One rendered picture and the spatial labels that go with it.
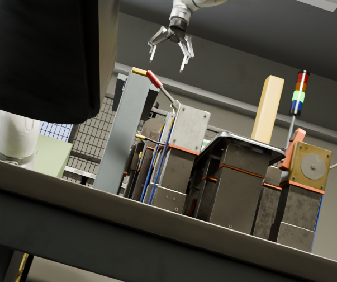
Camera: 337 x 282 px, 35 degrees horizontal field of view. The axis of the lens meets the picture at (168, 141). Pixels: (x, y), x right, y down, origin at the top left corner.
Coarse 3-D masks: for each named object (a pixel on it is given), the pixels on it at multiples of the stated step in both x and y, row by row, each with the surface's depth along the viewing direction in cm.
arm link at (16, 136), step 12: (0, 120) 202; (12, 120) 199; (24, 120) 200; (36, 120) 204; (0, 132) 203; (12, 132) 201; (24, 132) 202; (36, 132) 207; (0, 144) 205; (12, 144) 203; (24, 144) 205; (12, 156) 206; (24, 156) 209
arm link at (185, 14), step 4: (176, 8) 227; (180, 8) 226; (184, 8) 226; (188, 8) 227; (172, 12) 228; (176, 12) 226; (180, 12) 226; (184, 12) 226; (188, 12) 227; (172, 16) 227; (176, 16) 226; (180, 16) 225; (184, 16) 226; (188, 16) 227; (184, 20) 227; (188, 20) 227
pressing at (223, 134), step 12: (228, 132) 136; (216, 144) 149; (240, 144) 143; (252, 144) 140; (264, 144) 136; (204, 156) 166; (216, 156) 162; (276, 156) 143; (192, 168) 187; (204, 168) 182
